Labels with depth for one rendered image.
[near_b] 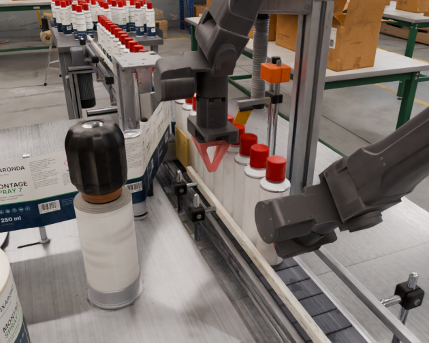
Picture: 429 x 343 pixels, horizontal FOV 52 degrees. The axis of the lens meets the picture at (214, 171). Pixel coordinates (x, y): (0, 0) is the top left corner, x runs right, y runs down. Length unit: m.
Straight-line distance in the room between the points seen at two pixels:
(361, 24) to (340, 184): 2.04
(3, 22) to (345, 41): 6.66
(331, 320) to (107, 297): 0.35
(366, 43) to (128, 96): 1.72
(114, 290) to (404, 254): 0.59
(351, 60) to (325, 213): 2.03
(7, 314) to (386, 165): 0.48
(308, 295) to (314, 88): 0.39
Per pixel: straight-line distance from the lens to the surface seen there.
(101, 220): 0.64
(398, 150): 0.47
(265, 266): 0.76
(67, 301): 0.78
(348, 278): 0.69
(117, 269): 0.70
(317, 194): 0.58
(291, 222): 0.55
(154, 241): 0.87
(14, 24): 8.35
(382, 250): 0.99
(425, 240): 1.06
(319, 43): 0.86
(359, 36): 2.56
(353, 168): 0.52
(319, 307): 0.75
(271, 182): 0.72
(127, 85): 1.13
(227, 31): 0.69
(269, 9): 0.83
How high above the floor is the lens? 1.40
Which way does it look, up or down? 28 degrees down
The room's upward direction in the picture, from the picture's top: straight up
